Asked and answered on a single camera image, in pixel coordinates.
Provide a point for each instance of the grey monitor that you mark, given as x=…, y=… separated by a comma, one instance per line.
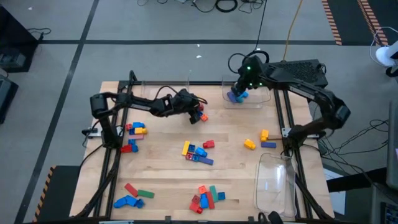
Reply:
x=393, y=146

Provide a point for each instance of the black mat with hazard stripes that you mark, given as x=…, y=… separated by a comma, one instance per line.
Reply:
x=62, y=193
x=349, y=18

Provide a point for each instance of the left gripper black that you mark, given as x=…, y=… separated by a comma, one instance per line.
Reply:
x=185, y=101

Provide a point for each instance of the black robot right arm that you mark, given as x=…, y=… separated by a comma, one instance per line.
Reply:
x=311, y=91

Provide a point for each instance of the small orange block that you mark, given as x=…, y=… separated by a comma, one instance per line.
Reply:
x=204, y=118
x=202, y=189

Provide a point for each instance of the dark grey device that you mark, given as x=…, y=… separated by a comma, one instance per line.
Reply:
x=385, y=208

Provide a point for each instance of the white round device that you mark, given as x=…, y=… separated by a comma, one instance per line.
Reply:
x=384, y=56

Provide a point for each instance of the blue medium block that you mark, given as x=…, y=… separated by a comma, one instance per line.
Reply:
x=134, y=147
x=131, y=200
x=204, y=201
x=201, y=152
x=120, y=203
x=138, y=125

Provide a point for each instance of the black perforated computer case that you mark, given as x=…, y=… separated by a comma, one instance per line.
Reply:
x=298, y=70

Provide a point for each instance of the black equipment box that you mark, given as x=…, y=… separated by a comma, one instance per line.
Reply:
x=6, y=96

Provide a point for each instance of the white paper sheet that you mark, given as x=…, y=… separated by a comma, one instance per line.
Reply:
x=337, y=199

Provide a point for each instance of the pink long block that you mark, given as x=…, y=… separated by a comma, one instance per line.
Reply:
x=136, y=137

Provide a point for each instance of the yellow medium block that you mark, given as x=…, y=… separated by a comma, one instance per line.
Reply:
x=249, y=144
x=264, y=135
x=140, y=131

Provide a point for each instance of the red long block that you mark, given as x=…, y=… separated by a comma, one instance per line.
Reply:
x=210, y=200
x=131, y=190

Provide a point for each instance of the black cabinet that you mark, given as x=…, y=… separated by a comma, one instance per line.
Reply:
x=15, y=37

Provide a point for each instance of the red medium block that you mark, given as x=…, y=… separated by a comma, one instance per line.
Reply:
x=126, y=149
x=209, y=144
x=195, y=207

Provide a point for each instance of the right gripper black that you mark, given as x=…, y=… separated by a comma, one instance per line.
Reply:
x=252, y=73

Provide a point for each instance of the large clear plastic bin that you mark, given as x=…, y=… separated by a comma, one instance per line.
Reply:
x=275, y=186

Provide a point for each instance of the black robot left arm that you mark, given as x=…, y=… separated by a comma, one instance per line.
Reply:
x=140, y=104

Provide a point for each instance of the small dark red block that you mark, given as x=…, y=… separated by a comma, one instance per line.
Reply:
x=196, y=199

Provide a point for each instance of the green long block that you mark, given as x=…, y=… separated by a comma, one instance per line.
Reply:
x=213, y=193
x=146, y=194

